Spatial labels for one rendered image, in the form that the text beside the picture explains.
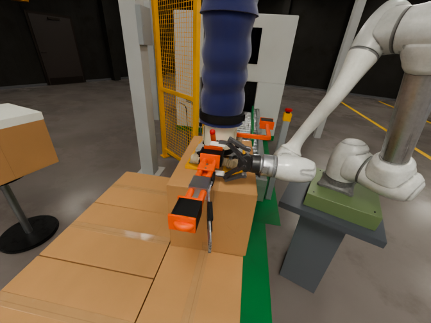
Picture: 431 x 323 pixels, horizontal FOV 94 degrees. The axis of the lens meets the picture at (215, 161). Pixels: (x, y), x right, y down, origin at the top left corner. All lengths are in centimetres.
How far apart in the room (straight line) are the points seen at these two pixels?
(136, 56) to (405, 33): 198
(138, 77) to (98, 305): 190
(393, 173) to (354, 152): 19
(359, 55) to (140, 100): 196
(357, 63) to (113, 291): 129
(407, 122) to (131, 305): 127
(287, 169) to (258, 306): 110
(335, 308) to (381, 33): 160
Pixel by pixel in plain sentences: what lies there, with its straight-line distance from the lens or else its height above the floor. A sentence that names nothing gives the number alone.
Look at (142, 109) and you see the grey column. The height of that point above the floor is 85.
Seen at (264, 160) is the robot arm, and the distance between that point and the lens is 80.
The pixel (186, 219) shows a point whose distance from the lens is 53.
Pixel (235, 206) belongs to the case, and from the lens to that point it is 93.
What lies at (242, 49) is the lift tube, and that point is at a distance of 93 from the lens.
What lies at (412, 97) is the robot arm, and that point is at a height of 138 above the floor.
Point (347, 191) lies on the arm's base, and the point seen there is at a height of 85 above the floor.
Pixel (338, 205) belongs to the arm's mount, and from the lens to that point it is 122.
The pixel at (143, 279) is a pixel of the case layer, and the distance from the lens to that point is 111.
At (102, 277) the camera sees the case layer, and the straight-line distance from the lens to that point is 117.
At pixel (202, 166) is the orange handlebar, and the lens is 75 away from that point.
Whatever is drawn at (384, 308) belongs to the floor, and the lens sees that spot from 206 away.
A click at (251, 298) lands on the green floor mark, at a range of 169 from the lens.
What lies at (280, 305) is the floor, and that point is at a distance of 172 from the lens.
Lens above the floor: 148
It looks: 29 degrees down
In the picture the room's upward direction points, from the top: 4 degrees clockwise
